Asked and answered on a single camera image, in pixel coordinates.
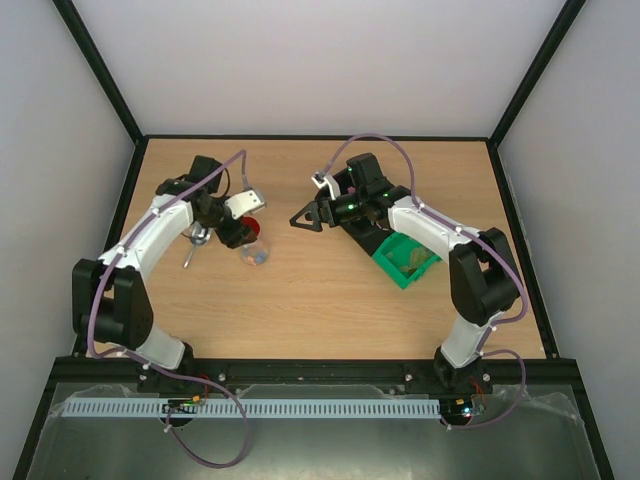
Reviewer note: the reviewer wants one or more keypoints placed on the black bin with star candies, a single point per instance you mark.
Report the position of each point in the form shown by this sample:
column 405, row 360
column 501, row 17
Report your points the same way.
column 345, row 185

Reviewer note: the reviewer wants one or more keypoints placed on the red jar lid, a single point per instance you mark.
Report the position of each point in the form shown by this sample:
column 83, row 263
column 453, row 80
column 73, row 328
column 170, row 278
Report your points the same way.
column 252, row 224

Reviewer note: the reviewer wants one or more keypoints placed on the metal scoop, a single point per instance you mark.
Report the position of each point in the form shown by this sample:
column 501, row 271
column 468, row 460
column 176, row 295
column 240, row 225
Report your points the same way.
column 198, row 236

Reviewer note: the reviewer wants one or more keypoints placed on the black front mounting rail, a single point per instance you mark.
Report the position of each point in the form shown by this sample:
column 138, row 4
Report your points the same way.
column 414, row 377

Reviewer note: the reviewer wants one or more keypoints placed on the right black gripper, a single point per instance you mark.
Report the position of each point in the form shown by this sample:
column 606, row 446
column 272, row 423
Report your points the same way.
column 319, row 214

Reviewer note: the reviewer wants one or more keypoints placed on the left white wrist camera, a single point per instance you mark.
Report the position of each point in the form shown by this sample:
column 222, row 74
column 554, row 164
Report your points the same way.
column 244, row 203

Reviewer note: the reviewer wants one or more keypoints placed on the black bin with lollipops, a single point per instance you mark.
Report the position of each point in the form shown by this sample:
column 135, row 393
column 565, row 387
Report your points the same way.
column 369, row 236

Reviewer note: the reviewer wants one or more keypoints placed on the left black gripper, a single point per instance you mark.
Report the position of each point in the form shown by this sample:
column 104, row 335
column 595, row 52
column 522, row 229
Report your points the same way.
column 235, row 237

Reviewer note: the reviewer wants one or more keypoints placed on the light blue cable duct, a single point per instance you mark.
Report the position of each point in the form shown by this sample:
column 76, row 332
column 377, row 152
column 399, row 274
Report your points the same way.
column 253, row 408

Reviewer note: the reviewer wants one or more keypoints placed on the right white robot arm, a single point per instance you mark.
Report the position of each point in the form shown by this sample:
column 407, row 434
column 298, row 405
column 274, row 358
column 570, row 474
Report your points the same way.
column 483, row 277

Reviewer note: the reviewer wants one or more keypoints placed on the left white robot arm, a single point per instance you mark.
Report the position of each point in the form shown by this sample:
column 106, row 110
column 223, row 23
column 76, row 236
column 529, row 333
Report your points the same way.
column 110, row 302

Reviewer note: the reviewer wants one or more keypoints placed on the clear plastic jar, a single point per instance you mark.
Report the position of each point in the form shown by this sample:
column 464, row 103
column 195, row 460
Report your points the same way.
column 256, row 253

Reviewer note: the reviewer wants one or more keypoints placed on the green bin with gummies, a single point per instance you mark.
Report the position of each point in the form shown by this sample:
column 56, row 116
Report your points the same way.
column 404, row 259

